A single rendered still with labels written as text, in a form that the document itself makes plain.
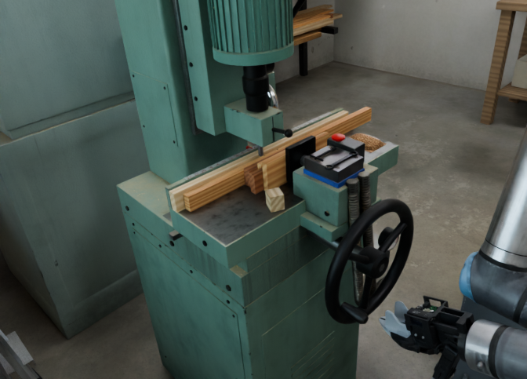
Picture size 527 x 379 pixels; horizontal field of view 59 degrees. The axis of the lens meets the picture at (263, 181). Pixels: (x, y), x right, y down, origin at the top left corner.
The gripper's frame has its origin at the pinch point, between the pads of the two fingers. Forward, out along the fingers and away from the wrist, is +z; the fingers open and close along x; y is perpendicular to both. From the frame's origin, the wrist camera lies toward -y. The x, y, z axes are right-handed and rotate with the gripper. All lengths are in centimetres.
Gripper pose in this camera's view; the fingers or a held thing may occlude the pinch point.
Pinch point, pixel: (386, 323)
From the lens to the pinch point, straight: 107.8
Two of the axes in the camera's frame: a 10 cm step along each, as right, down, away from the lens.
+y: -2.9, -9.2, -2.5
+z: -6.1, -0.3, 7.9
